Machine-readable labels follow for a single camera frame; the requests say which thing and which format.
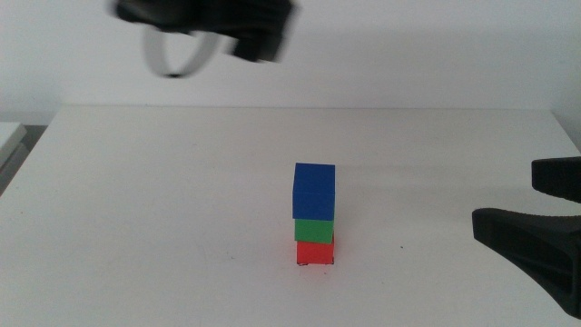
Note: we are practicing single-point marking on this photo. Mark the blue cube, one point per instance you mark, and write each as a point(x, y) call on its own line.
point(314, 191)

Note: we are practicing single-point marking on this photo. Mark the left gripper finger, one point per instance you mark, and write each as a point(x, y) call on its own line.
point(261, 45)

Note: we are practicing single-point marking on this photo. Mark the green cube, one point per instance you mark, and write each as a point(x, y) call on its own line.
point(313, 231)

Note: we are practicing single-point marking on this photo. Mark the white cabinet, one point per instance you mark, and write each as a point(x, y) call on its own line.
point(9, 134)

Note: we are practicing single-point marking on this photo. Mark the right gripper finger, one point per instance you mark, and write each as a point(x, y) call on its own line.
point(540, 245)
point(558, 177)

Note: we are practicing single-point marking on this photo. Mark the red cube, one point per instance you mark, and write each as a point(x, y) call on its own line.
point(314, 254)

